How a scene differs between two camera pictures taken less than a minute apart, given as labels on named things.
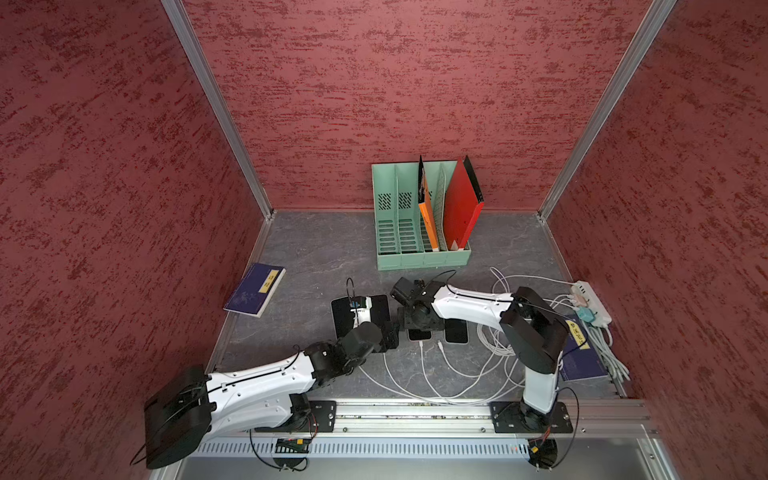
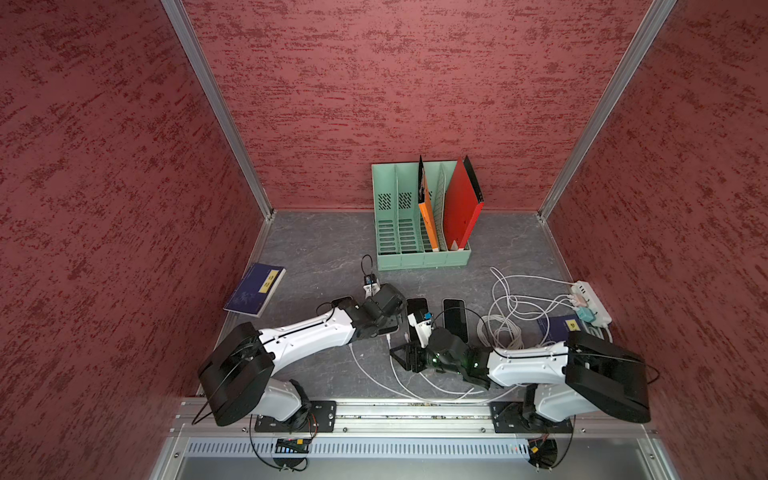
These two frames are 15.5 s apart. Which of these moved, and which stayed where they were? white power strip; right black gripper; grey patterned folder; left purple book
Moved: right black gripper
Stayed: grey patterned folder; left purple book; white power strip
